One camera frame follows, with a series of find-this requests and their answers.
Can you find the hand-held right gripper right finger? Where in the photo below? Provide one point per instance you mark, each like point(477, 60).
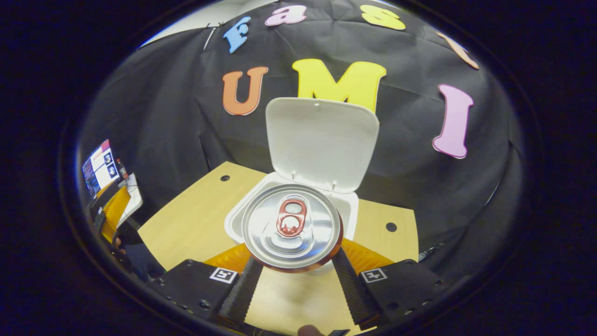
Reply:
point(352, 289)

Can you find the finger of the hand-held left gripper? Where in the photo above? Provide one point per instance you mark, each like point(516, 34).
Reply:
point(114, 214)

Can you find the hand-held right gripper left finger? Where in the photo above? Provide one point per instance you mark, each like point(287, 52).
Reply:
point(242, 294)

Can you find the red pop can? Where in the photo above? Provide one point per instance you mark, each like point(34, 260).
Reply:
point(291, 228)

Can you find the white desktop garbage bin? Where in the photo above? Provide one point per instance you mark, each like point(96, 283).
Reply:
point(322, 140)

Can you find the wooden desktop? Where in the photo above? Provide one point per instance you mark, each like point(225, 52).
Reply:
point(196, 219)

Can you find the computer monitor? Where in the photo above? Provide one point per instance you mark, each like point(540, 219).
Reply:
point(100, 165)

